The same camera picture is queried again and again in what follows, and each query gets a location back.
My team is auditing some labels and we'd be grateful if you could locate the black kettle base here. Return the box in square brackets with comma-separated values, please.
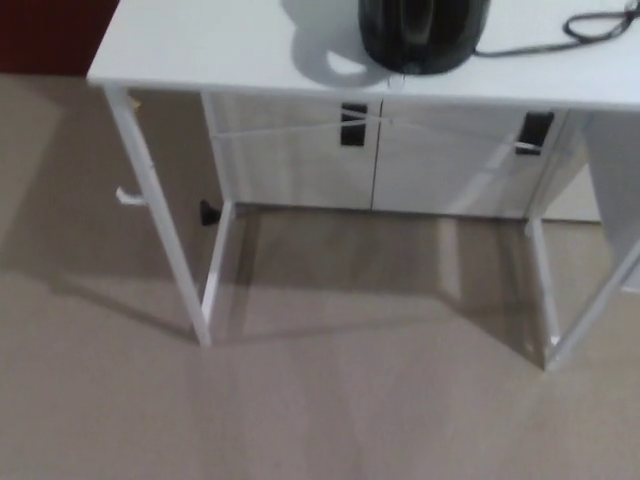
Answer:
[368, 53, 472, 78]

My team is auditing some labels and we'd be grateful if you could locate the white cabinet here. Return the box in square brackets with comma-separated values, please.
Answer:
[201, 92, 602, 222]

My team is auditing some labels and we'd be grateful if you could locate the black door stopper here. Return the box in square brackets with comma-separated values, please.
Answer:
[199, 199, 222, 227]

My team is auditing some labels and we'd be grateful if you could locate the white table hook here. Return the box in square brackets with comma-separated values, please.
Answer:
[115, 186, 148, 208]

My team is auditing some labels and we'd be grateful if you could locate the black electric kettle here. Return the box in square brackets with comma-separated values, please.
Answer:
[358, 0, 483, 77]

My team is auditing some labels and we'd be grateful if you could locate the dark red door panel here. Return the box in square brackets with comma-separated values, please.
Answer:
[0, 0, 122, 77]

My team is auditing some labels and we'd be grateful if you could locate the black cabinet handle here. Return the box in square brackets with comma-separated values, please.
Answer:
[515, 111, 556, 156]
[340, 101, 369, 148]

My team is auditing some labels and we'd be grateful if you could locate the black kettle power cable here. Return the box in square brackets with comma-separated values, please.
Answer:
[473, 0, 640, 58]

